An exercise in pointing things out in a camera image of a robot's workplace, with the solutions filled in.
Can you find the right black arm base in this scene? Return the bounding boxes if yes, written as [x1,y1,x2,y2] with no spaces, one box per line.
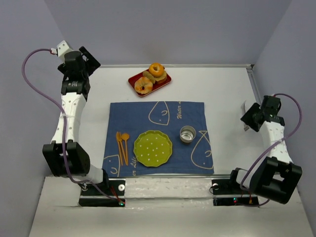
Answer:
[209,179,259,206]

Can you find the orange glazed donut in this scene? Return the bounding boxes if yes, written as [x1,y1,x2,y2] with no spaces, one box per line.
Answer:
[149,63,164,78]

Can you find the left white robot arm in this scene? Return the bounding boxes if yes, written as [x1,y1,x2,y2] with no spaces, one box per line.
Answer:
[42,41,109,190]

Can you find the orange plastic fork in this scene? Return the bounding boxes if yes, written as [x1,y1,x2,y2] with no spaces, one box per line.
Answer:
[118,132,128,165]

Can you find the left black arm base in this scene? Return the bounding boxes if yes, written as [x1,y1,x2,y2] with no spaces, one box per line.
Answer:
[78,178,126,207]

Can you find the lower speckled bread slice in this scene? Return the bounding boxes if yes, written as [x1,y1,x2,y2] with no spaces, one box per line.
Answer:
[155,72,167,84]

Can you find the silver metal cup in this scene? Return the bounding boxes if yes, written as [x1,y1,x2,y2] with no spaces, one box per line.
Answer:
[180,125,196,144]

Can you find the green dotted plate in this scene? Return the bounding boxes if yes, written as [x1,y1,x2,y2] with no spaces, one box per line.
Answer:
[133,130,173,167]

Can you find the red rectangular tray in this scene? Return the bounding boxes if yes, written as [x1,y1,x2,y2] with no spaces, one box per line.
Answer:
[127,72,172,97]

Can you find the blue fish placemat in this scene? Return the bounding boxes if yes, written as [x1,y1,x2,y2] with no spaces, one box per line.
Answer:
[102,101,214,178]

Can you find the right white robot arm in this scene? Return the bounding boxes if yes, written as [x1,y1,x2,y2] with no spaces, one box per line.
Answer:
[230,93,302,204]

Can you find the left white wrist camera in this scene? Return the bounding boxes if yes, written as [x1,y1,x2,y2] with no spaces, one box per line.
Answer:
[50,40,73,59]

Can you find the silver metal tongs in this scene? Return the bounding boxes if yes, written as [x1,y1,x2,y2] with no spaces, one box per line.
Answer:
[240,100,250,131]

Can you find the pale croissant ring bread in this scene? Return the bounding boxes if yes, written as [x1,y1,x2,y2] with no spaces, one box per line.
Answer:
[134,77,153,95]

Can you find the green speckled bread slice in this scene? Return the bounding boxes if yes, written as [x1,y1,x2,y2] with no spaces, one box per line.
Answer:
[142,71,156,84]

